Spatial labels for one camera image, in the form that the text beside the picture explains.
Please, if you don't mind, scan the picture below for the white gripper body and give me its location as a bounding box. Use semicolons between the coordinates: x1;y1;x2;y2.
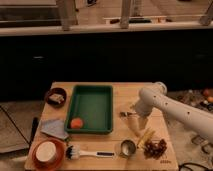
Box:
133;100;153;117

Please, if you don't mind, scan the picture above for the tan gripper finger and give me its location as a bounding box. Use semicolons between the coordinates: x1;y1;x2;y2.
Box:
128;115;148;137

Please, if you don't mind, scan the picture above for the silver metal fork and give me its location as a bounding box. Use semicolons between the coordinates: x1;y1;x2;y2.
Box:
120;112;136;117

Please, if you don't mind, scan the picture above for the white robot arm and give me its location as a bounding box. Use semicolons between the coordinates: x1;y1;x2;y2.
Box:
133;82;213;143

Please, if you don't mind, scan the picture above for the green plastic tray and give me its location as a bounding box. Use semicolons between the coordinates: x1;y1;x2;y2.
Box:
64;85;113;134

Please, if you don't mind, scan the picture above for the silver metal measuring cup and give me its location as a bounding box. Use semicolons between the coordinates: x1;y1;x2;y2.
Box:
120;140;136;157

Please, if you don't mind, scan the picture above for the bunch of red grapes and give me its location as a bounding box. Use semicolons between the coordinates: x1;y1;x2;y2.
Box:
144;139;167;159

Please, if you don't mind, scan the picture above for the orange round fruit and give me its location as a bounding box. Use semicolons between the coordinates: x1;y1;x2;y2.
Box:
70;118;84;129

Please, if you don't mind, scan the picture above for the orange plate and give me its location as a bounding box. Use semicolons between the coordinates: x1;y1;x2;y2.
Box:
32;139;65;171

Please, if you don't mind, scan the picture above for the blue grey folded cloth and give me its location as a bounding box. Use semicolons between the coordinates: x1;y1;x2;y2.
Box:
41;119;69;140

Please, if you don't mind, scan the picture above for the dark brown bowl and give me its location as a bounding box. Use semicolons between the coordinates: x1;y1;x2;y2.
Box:
44;87;67;108

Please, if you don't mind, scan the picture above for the white round cup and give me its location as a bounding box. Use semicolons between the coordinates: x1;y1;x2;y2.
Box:
36;141;56;162

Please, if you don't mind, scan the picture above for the black cable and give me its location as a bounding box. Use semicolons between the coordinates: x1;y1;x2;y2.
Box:
178;162;210;171

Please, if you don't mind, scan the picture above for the white handled dish brush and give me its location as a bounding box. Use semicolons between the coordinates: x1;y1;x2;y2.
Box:
66;145;115;159

